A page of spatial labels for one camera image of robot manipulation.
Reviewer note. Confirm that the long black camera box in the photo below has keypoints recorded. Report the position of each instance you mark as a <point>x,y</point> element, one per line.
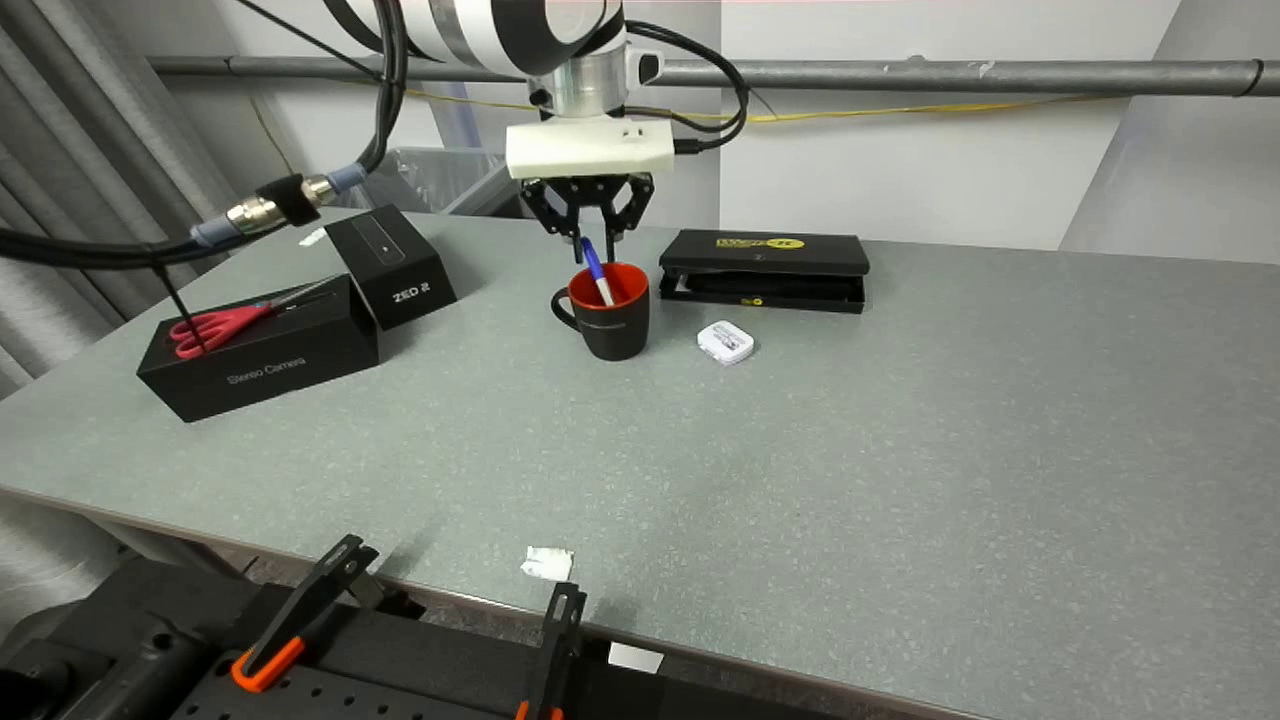
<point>261,352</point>

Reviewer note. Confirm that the black mug red inside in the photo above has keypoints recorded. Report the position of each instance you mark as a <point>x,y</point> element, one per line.
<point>613,321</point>

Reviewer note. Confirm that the small white block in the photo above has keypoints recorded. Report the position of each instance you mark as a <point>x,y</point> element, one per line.
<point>726,340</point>

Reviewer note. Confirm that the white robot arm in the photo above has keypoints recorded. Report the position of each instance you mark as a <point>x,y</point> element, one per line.
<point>504,34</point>

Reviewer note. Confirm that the grey metal pipe rail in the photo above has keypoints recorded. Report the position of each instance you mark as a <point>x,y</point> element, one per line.
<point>933,75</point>

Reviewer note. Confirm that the black orange bar clamp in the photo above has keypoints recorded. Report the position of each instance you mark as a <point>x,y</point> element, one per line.
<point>302,613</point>
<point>557,653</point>

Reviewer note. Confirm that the black stereo camera box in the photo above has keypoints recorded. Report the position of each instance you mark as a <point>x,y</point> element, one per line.
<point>389,264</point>

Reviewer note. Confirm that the black perforated mount board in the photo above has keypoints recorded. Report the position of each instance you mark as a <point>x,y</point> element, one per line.
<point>402,675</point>

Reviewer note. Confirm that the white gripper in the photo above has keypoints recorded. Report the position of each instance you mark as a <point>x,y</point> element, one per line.
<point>584,150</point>

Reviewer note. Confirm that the blue pen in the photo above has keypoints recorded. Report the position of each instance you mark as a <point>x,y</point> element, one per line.
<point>599,269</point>

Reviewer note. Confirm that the white label sticker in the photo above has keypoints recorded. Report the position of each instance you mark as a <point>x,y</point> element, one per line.
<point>633,656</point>

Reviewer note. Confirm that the flat black box yellow print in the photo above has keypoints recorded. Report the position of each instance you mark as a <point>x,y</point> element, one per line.
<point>764,264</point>

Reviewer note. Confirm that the small white tape patch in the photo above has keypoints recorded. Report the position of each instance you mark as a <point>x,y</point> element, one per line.
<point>545,560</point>

